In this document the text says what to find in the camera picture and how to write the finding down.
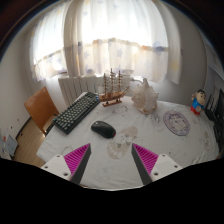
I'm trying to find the black mechanical keyboard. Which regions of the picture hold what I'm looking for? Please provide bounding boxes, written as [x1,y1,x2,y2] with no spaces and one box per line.
[52,91,101,136]

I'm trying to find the black router with antennas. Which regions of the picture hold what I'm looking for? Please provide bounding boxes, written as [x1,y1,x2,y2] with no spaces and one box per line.
[204,87,220,122]

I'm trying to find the black monitor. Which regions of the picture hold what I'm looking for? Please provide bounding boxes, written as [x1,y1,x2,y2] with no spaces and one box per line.
[213,98,224,152]

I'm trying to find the white radiator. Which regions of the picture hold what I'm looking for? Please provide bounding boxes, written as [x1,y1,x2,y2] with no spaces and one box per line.
[58,74,105,106]

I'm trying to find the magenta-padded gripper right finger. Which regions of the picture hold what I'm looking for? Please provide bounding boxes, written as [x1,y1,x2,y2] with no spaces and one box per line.
[131,143,184,186]

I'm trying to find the orange wooden chair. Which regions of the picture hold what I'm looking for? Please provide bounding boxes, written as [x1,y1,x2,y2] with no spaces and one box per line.
[23,86,60,135]

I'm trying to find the large white conch shell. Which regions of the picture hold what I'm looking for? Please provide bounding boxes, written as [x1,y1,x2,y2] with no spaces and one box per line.
[131,77,160,115]

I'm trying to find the white printed tablecloth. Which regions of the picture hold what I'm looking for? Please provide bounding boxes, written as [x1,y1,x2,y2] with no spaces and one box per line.
[35,92,221,191]

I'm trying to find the cartoon boy figurine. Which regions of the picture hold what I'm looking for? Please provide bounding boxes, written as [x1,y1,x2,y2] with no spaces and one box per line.
[190,88,208,116]

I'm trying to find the white wall shelf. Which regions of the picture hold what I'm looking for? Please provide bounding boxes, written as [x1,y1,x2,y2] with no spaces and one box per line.
[206,44,224,81]

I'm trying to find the black computer mouse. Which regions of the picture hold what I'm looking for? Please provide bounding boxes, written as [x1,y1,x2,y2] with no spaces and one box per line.
[90,120,117,139]

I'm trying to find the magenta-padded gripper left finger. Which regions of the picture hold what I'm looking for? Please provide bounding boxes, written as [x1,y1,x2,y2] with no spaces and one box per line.
[40,143,92,186]

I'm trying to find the wooden sailing ship model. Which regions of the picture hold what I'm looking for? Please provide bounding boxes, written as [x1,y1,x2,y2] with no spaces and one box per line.
[98,68,131,108]

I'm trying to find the white star-print curtain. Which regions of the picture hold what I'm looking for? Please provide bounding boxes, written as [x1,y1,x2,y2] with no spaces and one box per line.
[29,0,183,85]

